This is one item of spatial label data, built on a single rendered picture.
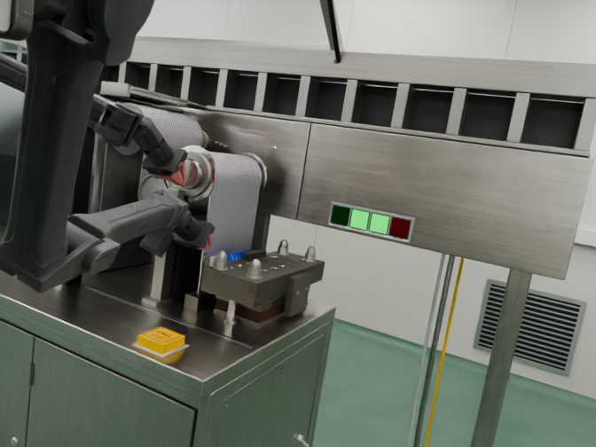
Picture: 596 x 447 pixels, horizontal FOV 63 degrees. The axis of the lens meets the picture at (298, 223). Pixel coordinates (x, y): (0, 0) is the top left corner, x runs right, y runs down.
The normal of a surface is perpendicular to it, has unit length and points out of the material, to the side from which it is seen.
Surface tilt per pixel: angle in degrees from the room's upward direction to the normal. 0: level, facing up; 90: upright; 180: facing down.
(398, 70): 90
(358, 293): 90
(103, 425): 90
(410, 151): 90
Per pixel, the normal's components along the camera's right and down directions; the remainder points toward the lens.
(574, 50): -0.45, 0.06
